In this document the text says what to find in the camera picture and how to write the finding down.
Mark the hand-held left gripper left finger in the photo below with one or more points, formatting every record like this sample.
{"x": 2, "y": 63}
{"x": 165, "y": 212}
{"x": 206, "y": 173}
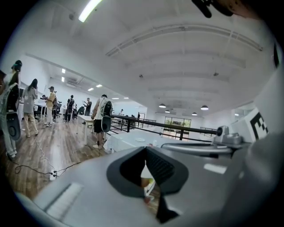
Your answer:
{"x": 124, "y": 175}

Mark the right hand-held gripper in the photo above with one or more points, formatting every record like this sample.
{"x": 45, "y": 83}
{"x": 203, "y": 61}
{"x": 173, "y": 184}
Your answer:
{"x": 250, "y": 124}

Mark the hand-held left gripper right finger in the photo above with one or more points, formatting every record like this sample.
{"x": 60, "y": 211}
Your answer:
{"x": 170, "y": 175}

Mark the black office chair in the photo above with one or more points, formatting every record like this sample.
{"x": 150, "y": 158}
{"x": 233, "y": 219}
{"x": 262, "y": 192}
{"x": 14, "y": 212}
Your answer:
{"x": 58, "y": 109}
{"x": 36, "y": 113}

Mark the white cloth-covered table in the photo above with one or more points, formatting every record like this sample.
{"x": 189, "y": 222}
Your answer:
{"x": 126, "y": 138}

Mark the white plate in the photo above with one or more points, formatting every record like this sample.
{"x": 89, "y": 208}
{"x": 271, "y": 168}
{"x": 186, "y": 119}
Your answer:
{"x": 140, "y": 139}

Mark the black metal railing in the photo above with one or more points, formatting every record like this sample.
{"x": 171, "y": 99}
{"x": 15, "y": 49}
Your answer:
{"x": 168, "y": 126}

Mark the long white table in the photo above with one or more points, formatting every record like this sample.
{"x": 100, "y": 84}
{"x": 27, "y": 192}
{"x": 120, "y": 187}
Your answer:
{"x": 85, "y": 118}

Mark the white power strip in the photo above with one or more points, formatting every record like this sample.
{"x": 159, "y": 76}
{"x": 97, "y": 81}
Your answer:
{"x": 53, "y": 174}

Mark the white desk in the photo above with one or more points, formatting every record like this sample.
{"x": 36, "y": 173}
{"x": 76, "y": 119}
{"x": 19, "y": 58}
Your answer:
{"x": 41, "y": 104}

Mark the ceiling tube light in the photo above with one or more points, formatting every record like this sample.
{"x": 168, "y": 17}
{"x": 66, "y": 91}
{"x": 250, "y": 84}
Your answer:
{"x": 88, "y": 10}

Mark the glass door with black frame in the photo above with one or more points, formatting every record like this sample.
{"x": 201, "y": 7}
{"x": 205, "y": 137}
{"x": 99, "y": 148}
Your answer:
{"x": 177, "y": 126}

